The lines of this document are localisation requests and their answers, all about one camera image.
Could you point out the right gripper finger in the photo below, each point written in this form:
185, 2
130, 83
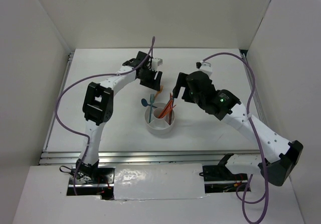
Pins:
188, 96
181, 82

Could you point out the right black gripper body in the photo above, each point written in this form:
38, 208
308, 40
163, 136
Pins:
198, 101

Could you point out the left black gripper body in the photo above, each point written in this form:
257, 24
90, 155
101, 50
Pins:
147, 78

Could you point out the orange-yellow plastic fork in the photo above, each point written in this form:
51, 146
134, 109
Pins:
158, 92

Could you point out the dark blue plastic knife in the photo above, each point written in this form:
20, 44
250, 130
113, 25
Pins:
171, 111

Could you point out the teal plastic fork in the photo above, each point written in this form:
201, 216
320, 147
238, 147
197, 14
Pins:
151, 101

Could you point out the dark blue plastic spoon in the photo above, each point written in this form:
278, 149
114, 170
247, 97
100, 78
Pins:
146, 104

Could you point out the orange plastic knife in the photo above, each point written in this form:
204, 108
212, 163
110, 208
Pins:
171, 95

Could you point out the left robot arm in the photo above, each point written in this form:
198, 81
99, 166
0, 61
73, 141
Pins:
98, 105

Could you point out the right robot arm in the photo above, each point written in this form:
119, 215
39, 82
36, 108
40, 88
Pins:
280, 154

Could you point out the white divided round container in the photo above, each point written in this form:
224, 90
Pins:
155, 125

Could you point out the white foam board cover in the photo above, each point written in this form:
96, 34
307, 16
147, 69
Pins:
162, 181

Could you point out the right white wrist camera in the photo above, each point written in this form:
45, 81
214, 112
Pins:
204, 67

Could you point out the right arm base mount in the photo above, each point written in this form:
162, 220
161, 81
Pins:
218, 179

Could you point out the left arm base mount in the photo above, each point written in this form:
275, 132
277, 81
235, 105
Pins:
93, 181

